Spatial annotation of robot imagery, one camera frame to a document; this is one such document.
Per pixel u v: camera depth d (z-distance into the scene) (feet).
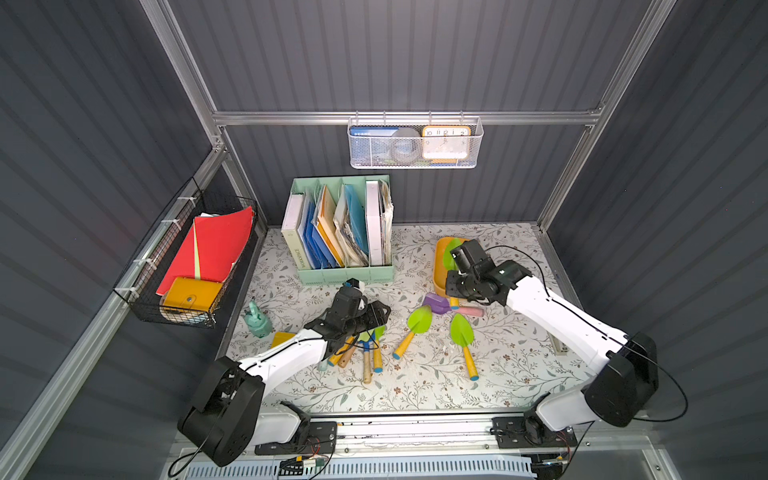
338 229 2.99
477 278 1.99
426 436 2.47
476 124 2.92
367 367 2.77
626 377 1.34
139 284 1.99
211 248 2.40
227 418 1.36
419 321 3.08
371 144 2.77
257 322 2.82
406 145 2.94
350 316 2.23
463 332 3.03
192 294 2.11
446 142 2.90
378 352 2.85
